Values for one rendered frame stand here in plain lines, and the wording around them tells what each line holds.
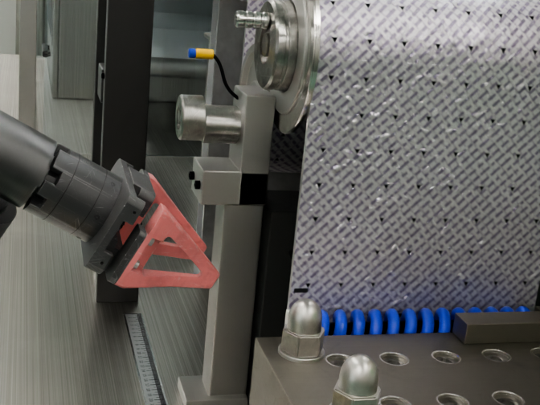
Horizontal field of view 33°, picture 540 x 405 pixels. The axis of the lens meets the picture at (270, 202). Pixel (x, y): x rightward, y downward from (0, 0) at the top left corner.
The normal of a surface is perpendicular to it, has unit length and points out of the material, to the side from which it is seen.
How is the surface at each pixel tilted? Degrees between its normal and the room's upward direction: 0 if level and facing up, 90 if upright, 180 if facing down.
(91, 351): 0
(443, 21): 55
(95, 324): 0
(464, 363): 0
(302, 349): 90
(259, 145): 90
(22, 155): 69
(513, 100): 90
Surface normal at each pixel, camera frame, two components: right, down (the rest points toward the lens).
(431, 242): 0.25, 0.30
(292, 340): -0.71, 0.14
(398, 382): 0.09, -0.95
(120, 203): -0.80, -0.47
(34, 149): 0.55, -0.34
